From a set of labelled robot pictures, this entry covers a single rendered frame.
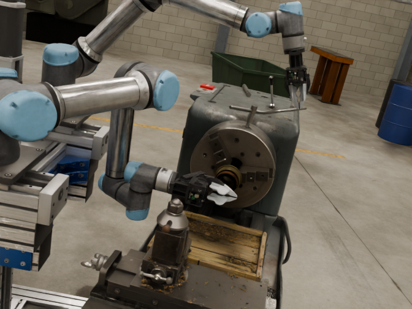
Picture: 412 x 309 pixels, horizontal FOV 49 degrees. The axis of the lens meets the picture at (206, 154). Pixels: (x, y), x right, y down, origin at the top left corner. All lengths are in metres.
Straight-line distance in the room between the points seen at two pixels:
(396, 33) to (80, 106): 12.12
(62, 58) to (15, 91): 0.57
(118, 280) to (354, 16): 11.64
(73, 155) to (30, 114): 0.64
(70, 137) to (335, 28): 10.98
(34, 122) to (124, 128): 0.45
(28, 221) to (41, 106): 0.33
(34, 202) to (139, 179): 0.36
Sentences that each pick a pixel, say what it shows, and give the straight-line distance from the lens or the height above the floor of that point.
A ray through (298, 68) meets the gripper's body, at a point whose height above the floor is 1.48.
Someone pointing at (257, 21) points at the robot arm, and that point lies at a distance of 1.44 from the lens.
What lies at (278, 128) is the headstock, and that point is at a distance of 1.78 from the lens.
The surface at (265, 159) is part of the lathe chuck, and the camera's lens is 1.64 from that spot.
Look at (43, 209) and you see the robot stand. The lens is 1.23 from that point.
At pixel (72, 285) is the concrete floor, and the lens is 2.74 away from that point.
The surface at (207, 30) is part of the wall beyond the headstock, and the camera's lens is 11.55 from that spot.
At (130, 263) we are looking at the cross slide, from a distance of 1.23.
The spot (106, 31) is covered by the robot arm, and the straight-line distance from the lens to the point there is 1.72.
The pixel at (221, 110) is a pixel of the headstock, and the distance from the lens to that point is 1.80.
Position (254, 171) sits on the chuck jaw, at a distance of 1.60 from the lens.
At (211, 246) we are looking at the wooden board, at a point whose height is 0.89.
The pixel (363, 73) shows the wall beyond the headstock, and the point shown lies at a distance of 12.81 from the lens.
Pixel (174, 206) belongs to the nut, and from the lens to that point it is 1.09.
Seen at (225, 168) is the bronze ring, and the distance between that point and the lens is 1.54.
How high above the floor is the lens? 1.66
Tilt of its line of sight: 19 degrees down
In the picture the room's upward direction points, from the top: 12 degrees clockwise
